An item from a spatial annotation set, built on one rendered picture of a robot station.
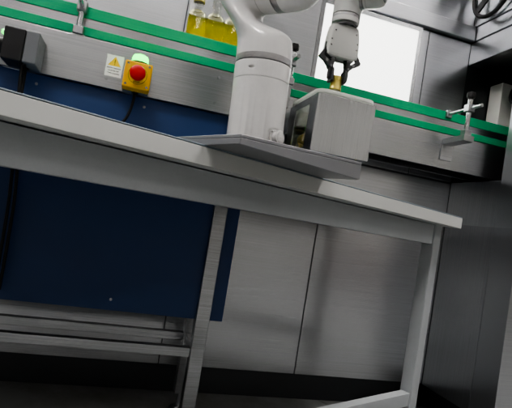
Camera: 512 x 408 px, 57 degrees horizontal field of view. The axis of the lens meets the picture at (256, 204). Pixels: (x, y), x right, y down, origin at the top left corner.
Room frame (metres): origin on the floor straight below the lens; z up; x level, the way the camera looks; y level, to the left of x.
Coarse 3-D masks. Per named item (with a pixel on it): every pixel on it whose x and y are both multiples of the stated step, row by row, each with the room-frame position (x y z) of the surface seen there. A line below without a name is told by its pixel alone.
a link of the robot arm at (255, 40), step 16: (224, 0) 0.97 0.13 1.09; (240, 0) 0.96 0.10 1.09; (256, 0) 0.96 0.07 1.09; (240, 16) 0.95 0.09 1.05; (256, 16) 0.99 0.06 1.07; (240, 32) 0.96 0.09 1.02; (256, 32) 0.93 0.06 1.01; (272, 32) 0.94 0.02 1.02; (240, 48) 0.96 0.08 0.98; (256, 48) 0.93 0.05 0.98; (272, 48) 0.93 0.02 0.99; (288, 48) 0.96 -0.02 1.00; (288, 64) 0.96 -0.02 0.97
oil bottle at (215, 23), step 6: (210, 18) 1.44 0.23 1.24; (216, 18) 1.44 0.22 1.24; (222, 18) 1.45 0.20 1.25; (210, 24) 1.44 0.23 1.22; (216, 24) 1.44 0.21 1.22; (222, 24) 1.45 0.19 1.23; (210, 30) 1.44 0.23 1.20; (216, 30) 1.44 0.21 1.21; (222, 30) 1.45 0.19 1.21; (204, 36) 1.44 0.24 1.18; (210, 36) 1.44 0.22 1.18; (216, 36) 1.44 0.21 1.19
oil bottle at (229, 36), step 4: (228, 20) 1.45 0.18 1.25; (224, 24) 1.45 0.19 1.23; (228, 24) 1.45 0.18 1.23; (232, 24) 1.45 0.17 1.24; (224, 28) 1.45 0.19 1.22; (228, 28) 1.45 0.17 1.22; (232, 28) 1.46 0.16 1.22; (224, 32) 1.45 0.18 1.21; (228, 32) 1.45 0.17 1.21; (232, 32) 1.46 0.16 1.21; (236, 32) 1.46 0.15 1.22; (224, 36) 1.45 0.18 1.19; (228, 36) 1.45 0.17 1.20; (232, 36) 1.46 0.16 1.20; (236, 36) 1.46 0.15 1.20; (224, 40) 1.45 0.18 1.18; (228, 40) 1.45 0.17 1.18; (232, 40) 1.46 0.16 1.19; (236, 40) 1.46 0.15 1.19; (232, 44) 1.46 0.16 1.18; (236, 44) 1.46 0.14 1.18
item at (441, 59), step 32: (64, 0) 1.49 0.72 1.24; (96, 0) 1.52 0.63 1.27; (128, 0) 1.54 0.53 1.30; (160, 0) 1.57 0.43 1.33; (416, 0) 1.82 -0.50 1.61; (448, 0) 1.86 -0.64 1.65; (448, 32) 1.84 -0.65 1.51; (448, 64) 1.87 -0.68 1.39; (416, 96) 1.84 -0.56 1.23; (448, 96) 1.88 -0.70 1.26; (480, 96) 1.92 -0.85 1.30; (384, 192) 1.82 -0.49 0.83; (416, 192) 1.86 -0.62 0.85; (448, 192) 1.89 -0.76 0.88
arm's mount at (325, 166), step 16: (208, 144) 0.79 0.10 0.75; (224, 144) 0.76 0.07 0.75; (240, 144) 0.73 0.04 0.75; (256, 144) 0.75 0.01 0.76; (272, 144) 0.77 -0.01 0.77; (272, 160) 0.86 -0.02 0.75; (288, 160) 0.83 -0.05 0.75; (304, 160) 0.83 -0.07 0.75; (320, 160) 0.85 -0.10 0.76; (336, 160) 0.88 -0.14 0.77; (352, 160) 0.92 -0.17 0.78; (320, 176) 0.99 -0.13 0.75; (336, 176) 0.94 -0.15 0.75; (352, 176) 0.92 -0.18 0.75
